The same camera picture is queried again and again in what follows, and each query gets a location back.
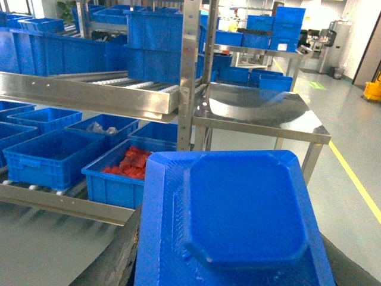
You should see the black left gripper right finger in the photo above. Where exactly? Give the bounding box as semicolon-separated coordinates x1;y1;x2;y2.
321;234;380;286

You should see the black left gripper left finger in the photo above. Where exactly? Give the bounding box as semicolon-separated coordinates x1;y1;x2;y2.
71;207;142;285

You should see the blue plastic block part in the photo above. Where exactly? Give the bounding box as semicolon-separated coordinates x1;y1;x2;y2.
135;150;335;285

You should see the blue bin with red wrap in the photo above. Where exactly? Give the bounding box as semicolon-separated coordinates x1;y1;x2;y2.
82;139;176;209

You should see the empty blue plastic bin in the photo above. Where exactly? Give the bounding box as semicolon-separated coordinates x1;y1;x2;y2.
3;129;108;191

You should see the blue bin with clear bag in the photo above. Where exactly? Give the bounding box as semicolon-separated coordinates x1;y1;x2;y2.
66;114;139;148

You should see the blue bin behind red wrap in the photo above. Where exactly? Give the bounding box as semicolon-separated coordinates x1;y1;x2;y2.
128;122;178;147

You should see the red bubble wrap pile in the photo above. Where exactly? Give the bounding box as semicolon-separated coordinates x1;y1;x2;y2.
102;145;152;180

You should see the stainless steel side table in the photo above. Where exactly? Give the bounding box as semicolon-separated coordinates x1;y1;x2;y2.
192;83;331;182

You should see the stainless steel flow rack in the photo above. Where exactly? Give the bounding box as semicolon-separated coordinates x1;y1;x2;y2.
1;55;212;226

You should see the yellow mop bucket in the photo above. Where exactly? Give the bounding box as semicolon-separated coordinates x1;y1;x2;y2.
363;74;381;102

